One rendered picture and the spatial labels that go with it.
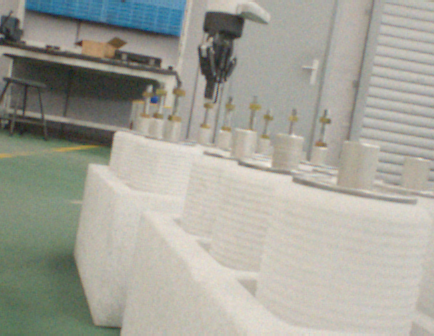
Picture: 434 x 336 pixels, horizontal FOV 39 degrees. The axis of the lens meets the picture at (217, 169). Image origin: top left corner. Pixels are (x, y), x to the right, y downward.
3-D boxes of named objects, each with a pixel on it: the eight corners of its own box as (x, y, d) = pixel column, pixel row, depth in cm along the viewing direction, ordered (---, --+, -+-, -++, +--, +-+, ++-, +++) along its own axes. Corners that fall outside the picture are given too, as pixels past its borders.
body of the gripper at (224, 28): (217, 17, 118) (209, 65, 118) (197, 5, 110) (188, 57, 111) (252, 20, 115) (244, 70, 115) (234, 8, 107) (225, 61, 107)
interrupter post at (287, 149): (274, 175, 47) (281, 133, 47) (264, 172, 50) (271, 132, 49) (302, 180, 48) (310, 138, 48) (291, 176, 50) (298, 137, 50)
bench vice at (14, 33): (5, 44, 532) (10, 16, 531) (25, 47, 532) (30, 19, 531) (-11, 36, 491) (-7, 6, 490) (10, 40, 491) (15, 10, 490)
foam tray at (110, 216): (94, 327, 79) (116, 190, 78) (73, 256, 116) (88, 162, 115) (355, 344, 91) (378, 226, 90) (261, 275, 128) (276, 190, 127)
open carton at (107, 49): (85, 61, 574) (89, 36, 572) (124, 67, 565) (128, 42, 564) (70, 55, 544) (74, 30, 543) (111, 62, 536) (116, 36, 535)
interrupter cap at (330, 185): (322, 196, 33) (324, 183, 33) (273, 180, 40) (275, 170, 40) (442, 215, 35) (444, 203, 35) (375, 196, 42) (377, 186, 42)
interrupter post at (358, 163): (343, 196, 36) (353, 141, 36) (326, 191, 38) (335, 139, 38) (379, 202, 37) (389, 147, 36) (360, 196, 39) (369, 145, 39)
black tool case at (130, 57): (113, 64, 559) (115, 53, 558) (159, 72, 566) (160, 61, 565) (112, 61, 526) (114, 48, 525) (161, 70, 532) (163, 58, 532)
